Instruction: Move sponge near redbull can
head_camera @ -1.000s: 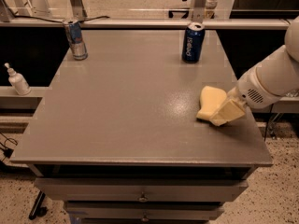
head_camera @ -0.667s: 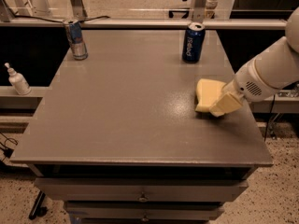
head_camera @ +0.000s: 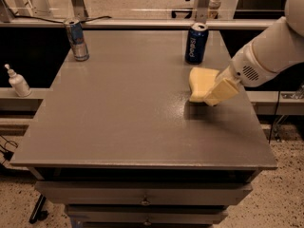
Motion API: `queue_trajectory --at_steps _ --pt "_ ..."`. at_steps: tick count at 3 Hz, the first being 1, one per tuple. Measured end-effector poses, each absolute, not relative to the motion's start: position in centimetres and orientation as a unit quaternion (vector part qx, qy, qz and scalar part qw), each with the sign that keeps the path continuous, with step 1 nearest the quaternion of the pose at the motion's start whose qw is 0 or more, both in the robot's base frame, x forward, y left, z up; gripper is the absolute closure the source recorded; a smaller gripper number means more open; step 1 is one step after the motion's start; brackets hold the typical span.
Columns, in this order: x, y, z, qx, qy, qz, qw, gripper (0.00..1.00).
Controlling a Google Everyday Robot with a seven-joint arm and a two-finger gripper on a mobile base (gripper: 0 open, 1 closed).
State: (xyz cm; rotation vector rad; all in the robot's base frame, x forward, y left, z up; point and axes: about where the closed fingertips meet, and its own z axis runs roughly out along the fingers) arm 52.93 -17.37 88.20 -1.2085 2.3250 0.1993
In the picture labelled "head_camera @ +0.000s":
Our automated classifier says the grey drawer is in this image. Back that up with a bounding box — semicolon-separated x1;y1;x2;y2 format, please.
66;205;228;225
35;181;253;206

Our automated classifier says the grey lower drawer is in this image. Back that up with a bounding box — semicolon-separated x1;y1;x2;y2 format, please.
66;205;228;225

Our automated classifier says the black cable on floor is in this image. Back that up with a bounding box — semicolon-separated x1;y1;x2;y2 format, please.
0;135;19;166

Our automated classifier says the yellow sponge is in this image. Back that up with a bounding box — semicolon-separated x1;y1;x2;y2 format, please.
189;67;219;103

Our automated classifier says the black cable on shelf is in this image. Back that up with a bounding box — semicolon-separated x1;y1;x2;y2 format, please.
12;14;112;25

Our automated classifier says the blue pepsi can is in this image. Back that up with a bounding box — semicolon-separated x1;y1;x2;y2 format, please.
185;23;209;64

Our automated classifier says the red bull can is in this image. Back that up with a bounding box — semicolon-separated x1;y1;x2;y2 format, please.
64;18;89;61

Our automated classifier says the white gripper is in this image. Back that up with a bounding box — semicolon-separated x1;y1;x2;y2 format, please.
204;43;278;106

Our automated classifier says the black table leg foot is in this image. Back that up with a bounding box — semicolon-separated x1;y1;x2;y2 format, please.
28;195;48;224

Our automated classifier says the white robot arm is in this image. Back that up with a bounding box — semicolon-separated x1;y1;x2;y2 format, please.
203;0;304;105

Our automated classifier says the grey upper drawer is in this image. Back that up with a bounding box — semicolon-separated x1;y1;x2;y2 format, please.
35;181;253;206

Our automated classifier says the white pump bottle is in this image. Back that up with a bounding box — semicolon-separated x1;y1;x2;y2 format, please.
5;64;31;97

